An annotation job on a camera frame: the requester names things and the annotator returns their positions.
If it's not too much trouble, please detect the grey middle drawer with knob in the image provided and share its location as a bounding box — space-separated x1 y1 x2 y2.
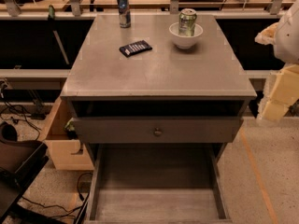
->
72 118 243 144

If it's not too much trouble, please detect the open grey bottom drawer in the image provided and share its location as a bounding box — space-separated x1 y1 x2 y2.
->
84 145 233 224

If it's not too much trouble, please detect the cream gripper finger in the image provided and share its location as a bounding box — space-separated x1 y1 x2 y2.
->
254 22 278 45
258 63 299 122

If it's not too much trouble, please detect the black bin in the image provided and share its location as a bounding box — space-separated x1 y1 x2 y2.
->
0 122 49 221

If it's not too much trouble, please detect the green handled tool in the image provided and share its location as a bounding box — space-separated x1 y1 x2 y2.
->
48 5 55 21

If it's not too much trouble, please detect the white ceramic bowl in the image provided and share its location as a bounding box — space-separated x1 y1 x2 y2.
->
169 22 203 49

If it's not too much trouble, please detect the light wooden box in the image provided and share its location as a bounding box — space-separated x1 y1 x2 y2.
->
39 98 93 171

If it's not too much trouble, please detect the dark blue snack packet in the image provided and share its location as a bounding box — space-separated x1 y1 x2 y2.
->
119 40 152 57

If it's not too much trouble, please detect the green soda can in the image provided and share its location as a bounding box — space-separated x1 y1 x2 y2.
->
178 8 197 36

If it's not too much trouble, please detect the black floor cable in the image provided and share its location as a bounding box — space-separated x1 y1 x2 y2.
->
18 171 93 221

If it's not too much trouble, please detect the grey wooden cabinet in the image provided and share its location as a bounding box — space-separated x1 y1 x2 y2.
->
59 13 258 224

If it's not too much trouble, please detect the blue energy drink can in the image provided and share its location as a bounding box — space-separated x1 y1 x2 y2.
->
117 0 131 28

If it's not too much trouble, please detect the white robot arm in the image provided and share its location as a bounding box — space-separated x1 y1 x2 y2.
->
254 0 299 122

